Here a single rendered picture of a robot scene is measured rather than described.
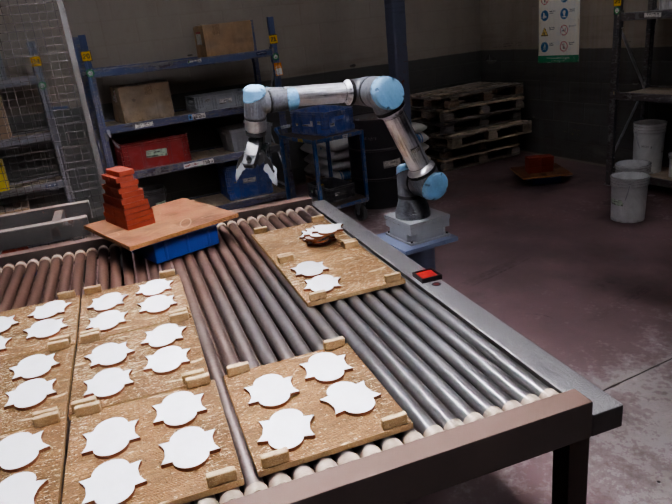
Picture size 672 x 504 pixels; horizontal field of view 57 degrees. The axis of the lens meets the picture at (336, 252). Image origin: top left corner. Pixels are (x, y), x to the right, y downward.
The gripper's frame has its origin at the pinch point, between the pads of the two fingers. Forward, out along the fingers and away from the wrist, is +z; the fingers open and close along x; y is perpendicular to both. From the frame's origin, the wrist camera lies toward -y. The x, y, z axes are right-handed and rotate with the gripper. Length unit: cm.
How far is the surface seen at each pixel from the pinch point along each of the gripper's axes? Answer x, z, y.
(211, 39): 158, 46, 384
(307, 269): -22.0, 25.2, -12.8
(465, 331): -76, 12, -54
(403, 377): -61, 10, -77
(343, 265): -34.3, 25.2, -7.3
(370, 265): -44, 23, -8
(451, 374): -72, 8, -76
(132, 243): 50, 30, -4
